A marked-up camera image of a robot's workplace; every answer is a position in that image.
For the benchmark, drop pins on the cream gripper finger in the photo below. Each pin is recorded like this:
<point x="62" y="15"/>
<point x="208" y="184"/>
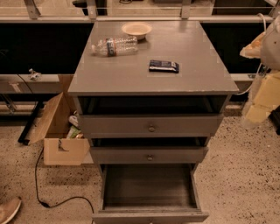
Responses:
<point x="254" y="50"/>
<point x="264" y="97"/>

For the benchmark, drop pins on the blue rxbar blueberry bar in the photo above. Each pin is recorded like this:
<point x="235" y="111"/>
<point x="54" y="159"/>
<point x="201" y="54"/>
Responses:
<point x="163" y="66"/>

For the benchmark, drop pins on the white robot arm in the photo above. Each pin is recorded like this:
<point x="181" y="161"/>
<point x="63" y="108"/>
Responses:
<point x="271" y="51"/>

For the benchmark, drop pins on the grey wooden drawer cabinet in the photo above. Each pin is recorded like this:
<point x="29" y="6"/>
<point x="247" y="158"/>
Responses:
<point x="124" y="86"/>

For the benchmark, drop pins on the grey top drawer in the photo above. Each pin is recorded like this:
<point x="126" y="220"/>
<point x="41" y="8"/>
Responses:
<point x="135" y="126"/>

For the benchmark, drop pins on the grey middle drawer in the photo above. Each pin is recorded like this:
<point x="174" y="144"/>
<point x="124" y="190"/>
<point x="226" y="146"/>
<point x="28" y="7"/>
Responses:
<point x="148" y="155"/>

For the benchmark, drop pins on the grey open bottom drawer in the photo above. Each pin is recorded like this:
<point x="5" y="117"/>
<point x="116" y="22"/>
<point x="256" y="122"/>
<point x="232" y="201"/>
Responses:
<point x="149" y="194"/>

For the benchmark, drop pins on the white shallow bowl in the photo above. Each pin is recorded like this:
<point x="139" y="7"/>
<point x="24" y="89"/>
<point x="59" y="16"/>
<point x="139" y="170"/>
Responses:
<point x="137" y="29"/>

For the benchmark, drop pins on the clear plastic water bottle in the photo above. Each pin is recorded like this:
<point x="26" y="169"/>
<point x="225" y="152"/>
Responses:
<point x="111" y="47"/>

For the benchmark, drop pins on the white bottle in box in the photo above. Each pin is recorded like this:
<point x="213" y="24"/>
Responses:
<point x="73" y="120"/>

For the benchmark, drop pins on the green packet in box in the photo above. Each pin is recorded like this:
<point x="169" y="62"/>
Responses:
<point x="73" y="132"/>

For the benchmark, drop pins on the open cardboard box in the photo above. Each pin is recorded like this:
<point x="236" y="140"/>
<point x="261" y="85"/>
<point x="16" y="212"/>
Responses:
<point x="53" y="127"/>

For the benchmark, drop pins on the small clear object on ledge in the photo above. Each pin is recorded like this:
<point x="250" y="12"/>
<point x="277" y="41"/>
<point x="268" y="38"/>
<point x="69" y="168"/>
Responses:
<point x="34" y="76"/>

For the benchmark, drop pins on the tan sneaker shoe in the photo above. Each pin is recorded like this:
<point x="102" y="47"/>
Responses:
<point x="9" y="209"/>

